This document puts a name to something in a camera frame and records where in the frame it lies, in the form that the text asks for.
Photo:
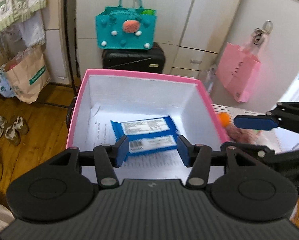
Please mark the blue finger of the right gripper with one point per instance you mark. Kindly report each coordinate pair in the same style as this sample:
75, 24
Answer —
255, 122

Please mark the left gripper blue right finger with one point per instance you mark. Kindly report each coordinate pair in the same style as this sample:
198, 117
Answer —
198, 158

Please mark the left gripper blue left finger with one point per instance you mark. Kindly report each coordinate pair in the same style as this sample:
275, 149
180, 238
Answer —
107, 158

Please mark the striped pink table cloth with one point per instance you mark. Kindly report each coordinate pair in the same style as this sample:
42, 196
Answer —
278, 139

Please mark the blue wet wipes pack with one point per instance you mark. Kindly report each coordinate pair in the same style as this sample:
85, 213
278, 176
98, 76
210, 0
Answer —
148, 136

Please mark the pink storage box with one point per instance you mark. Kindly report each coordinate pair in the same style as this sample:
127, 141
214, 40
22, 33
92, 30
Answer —
107, 96

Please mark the pink paper gift bag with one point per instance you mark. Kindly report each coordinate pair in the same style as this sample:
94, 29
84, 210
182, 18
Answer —
238, 70

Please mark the black suitcase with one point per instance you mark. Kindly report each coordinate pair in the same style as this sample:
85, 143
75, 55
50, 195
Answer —
151, 61

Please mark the pair of sandals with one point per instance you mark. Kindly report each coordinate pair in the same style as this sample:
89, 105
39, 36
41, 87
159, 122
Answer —
12, 129

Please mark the brown paper shopping bag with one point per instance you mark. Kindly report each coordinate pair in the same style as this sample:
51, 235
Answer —
28, 74

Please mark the teal felt handbag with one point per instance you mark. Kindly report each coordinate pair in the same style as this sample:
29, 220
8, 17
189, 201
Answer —
126, 28

